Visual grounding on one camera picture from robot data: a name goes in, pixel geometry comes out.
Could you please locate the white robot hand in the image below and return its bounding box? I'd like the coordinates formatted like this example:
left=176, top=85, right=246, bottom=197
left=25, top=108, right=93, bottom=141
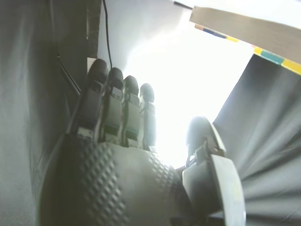
left=39, top=58, right=247, bottom=226

